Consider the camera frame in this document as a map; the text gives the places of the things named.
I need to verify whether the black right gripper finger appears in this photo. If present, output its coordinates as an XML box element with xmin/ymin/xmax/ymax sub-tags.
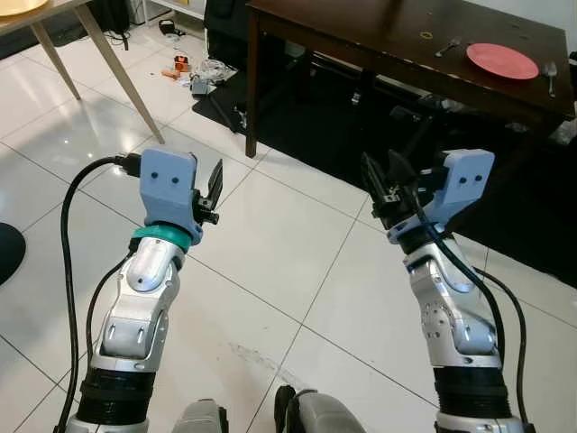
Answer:
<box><xmin>361</xmin><ymin>152</ymin><xmax>391</xmax><ymax>207</ymax></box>
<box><xmin>388</xmin><ymin>149</ymin><xmax>418</xmax><ymax>196</ymax></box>

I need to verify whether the clear plastic bag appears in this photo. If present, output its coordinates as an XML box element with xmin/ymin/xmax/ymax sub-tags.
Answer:
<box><xmin>189</xmin><ymin>57</ymin><xmax>241</xmax><ymax>97</ymax></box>

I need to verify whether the silver fork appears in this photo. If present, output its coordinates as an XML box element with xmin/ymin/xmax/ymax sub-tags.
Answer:
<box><xmin>435</xmin><ymin>38</ymin><xmax>463</xmax><ymax>59</ymax></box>

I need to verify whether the dark brown wooden table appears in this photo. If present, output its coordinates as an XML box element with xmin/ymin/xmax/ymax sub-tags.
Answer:
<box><xmin>245</xmin><ymin>0</ymin><xmax>577</xmax><ymax>160</ymax></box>

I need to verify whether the red round plate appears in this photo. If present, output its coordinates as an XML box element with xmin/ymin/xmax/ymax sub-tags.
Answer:
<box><xmin>466</xmin><ymin>42</ymin><xmax>540</xmax><ymax>81</ymax></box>

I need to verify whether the black chair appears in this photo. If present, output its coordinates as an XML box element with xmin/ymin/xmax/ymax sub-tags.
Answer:
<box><xmin>203</xmin><ymin>0</ymin><xmax>262</xmax><ymax>55</ymax></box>

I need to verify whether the light wooden table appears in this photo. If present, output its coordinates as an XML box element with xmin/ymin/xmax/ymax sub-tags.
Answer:
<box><xmin>0</xmin><ymin>0</ymin><xmax>168</xmax><ymax>145</ymax></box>

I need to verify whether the silver spoon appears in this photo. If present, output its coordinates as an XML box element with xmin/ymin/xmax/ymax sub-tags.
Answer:
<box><xmin>544</xmin><ymin>61</ymin><xmax>559</xmax><ymax>98</ymax></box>

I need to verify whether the black round floor object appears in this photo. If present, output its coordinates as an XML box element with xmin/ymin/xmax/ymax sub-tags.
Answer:
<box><xmin>0</xmin><ymin>223</ymin><xmax>27</xmax><ymax>288</ymax></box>

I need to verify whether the black backpack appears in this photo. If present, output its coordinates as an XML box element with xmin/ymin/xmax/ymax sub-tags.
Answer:
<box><xmin>90</xmin><ymin>0</ymin><xmax>133</xmax><ymax>35</ymax></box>

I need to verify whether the silver robot left leg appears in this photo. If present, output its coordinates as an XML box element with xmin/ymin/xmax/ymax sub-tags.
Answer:
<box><xmin>171</xmin><ymin>400</ymin><xmax>231</xmax><ymax>433</ymax></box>

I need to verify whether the silver robot leg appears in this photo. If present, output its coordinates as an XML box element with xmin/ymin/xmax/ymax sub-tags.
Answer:
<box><xmin>275</xmin><ymin>386</ymin><xmax>367</xmax><ymax>433</ymax></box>
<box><xmin>171</xmin><ymin>400</ymin><xmax>231</xmax><ymax>433</ymax></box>

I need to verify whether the silver robot right leg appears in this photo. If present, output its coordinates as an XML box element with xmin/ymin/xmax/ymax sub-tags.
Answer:
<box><xmin>275</xmin><ymin>386</ymin><xmax>367</xmax><ymax>433</ymax></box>

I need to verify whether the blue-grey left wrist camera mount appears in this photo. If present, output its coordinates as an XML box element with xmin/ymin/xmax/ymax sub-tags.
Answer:
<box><xmin>138</xmin><ymin>148</ymin><xmax>205</xmax><ymax>246</ymax></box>

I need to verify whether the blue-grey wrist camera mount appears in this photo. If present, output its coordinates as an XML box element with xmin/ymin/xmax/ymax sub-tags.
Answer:
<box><xmin>388</xmin><ymin>149</ymin><xmax>496</xmax><ymax>246</ymax></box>
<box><xmin>138</xmin><ymin>148</ymin><xmax>205</xmax><ymax>246</ymax></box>

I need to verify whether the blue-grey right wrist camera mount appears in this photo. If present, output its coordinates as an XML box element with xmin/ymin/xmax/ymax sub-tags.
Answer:
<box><xmin>388</xmin><ymin>149</ymin><xmax>496</xmax><ymax>246</ymax></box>

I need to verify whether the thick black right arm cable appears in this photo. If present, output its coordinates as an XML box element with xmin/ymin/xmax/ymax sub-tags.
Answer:
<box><xmin>408</xmin><ymin>185</ymin><xmax>507</xmax><ymax>373</ymax></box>

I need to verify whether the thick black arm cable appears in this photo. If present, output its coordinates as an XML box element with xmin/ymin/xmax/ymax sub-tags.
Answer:
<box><xmin>408</xmin><ymin>185</ymin><xmax>507</xmax><ymax>373</ymax></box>
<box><xmin>56</xmin><ymin>155</ymin><xmax>143</xmax><ymax>432</ymax></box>

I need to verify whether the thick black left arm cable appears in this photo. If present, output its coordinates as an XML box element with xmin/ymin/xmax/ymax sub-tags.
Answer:
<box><xmin>56</xmin><ymin>155</ymin><xmax>143</xmax><ymax>432</ymax></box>

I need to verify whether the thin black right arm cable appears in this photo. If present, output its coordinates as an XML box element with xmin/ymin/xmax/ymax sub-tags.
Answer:
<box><xmin>473</xmin><ymin>266</ymin><xmax>531</xmax><ymax>427</ymax></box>

